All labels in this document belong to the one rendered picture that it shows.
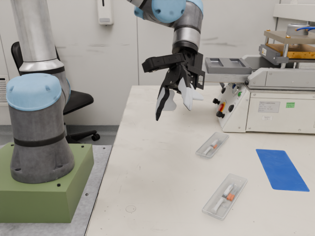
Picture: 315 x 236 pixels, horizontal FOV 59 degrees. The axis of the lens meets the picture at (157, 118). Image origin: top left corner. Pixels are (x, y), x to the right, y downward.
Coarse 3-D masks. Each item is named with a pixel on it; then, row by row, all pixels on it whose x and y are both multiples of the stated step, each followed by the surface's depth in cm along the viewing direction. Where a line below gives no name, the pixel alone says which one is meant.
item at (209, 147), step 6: (216, 132) 105; (210, 138) 100; (216, 138) 100; (222, 138) 100; (204, 144) 96; (210, 144) 96; (216, 144) 96; (198, 150) 92; (204, 150) 92; (210, 150) 92
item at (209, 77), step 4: (204, 64) 123; (204, 68) 116; (252, 72) 110; (200, 76) 107; (208, 76) 107; (212, 76) 107; (216, 76) 107; (220, 76) 107; (224, 76) 107; (228, 76) 106; (232, 76) 106; (236, 76) 106; (240, 76) 106; (244, 76) 106; (200, 80) 108; (204, 80) 108; (208, 80) 108; (212, 80) 108; (216, 80) 107; (220, 80) 107; (224, 80) 107; (228, 80) 107; (232, 80) 107; (236, 80) 107; (240, 80) 107; (244, 80) 106
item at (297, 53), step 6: (276, 48) 108; (282, 48) 108; (294, 48) 108; (300, 48) 108; (306, 48) 108; (312, 48) 108; (282, 54) 102; (288, 54) 102; (294, 54) 102; (300, 54) 102; (306, 54) 102; (312, 54) 101; (288, 60) 103; (294, 60) 103; (300, 60) 103; (306, 60) 102; (312, 60) 102
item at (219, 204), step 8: (232, 176) 78; (224, 184) 75; (232, 184) 75; (240, 184) 75; (216, 192) 72; (224, 192) 72; (232, 192) 72; (208, 200) 69; (216, 200) 69; (224, 200) 69; (232, 200) 69; (208, 208) 66; (216, 208) 66; (224, 208) 66
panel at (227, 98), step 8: (240, 88) 111; (224, 96) 128; (232, 96) 116; (240, 96) 107; (216, 104) 134; (224, 104) 122; (232, 104) 110; (224, 112) 117; (232, 112) 108; (224, 120) 113
